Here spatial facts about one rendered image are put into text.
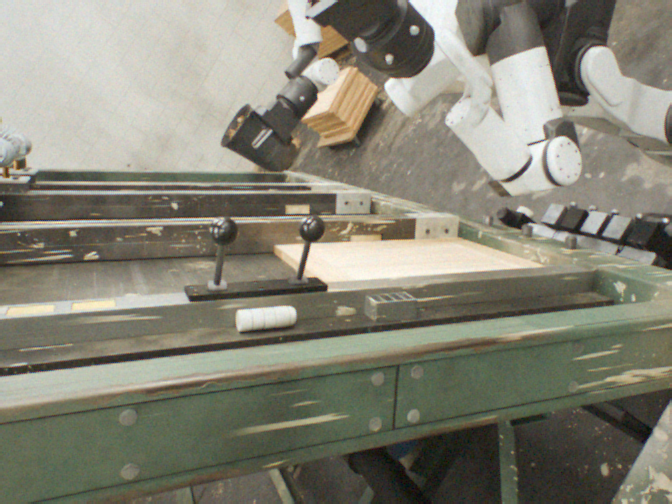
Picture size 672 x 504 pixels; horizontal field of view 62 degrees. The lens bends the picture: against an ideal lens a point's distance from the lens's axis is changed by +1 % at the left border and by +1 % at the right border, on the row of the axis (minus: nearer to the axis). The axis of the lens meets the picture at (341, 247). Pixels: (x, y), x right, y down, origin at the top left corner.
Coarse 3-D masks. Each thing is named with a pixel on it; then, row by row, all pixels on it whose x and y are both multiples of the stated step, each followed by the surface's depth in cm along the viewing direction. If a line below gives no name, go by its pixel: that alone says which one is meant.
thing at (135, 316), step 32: (352, 288) 84; (384, 288) 85; (416, 288) 88; (448, 288) 90; (480, 288) 93; (512, 288) 96; (544, 288) 99; (576, 288) 102; (0, 320) 65; (32, 320) 66; (64, 320) 68; (96, 320) 69; (128, 320) 71; (160, 320) 72; (192, 320) 74; (224, 320) 76
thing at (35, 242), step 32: (0, 224) 104; (32, 224) 105; (64, 224) 106; (96, 224) 107; (128, 224) 109; (160, 224) 111; (192, 224) 113; (256, 224) 119; (288, 224) 122; (352, 224) 128; (384, 224) 131; (416, 224) 135; (448, 224) 139; (0, 256) 101; (32, 256) 103; (64, 256) 105; (96, 256) 107; (128, 256) 110; (160, 256) 112
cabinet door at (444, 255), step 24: (408, 240) 134; (432, 240) 135; (456, 240) 136; (312, 264) 106; (336, 264) 108; (360, 264) 109; (384, 264) 110; (408, 264) 111; (432, 264) 112; (456, 264) 113; (480, 264) 114; (504, 264) 115; (528, 264) 114
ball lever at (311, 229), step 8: (304, 216) 75; (312, 216) 74; (304, 224) 74; (312, 224) 74; (320, 224) 74; (304, 232) 74; (312, 232) 74; (320, 232) 74; (304, 240) 75; (312, 240) 74; (304, 248) 77; (304, 256) 78; (304, 264) 79; (288, 280) 82; (296, 280) 81; (304, 280) 81
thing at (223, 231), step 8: (224, 216) 70; (216, 224) 69; (224, 224) 69; (232, 224) 70; (216, 232) 69; (224, 232) 69; (232, 232) 69; (216, 240) 69; (224, 240) 69; (232, 240) 70; (224, 248) 72; (216, 264) 74; (216, 272) 75; (208, 280) 77; (216, 280) 76; (224, 280) 77; (208, 288) 76; (216, 288) 76; (224, 288) 76
